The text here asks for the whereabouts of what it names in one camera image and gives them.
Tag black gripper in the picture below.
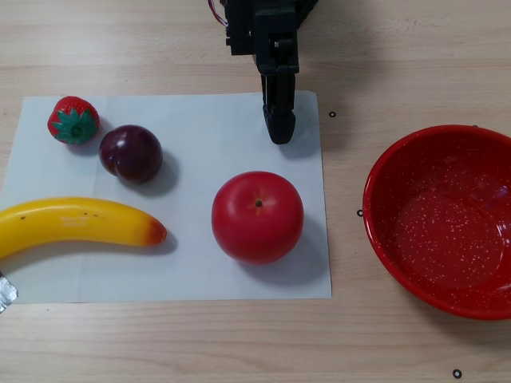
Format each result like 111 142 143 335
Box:
254 10 301 145

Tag dark purple toy plum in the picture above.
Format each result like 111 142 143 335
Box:
98 124 164 184

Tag yellow toy banana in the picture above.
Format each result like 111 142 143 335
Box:
0 196 168 260

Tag red speckled bowl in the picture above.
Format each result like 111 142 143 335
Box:
362 124 511 321

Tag white paper sheet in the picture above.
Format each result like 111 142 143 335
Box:
0 90 333 305

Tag red toy apple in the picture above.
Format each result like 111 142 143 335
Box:
210 170 305 267

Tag red toy strawberry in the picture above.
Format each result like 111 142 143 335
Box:
46 95 101 145

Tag red white servo cable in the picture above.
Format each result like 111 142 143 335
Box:
207 0 232 29

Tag grey duct tape piece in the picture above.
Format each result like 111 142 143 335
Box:
0 269 19 316

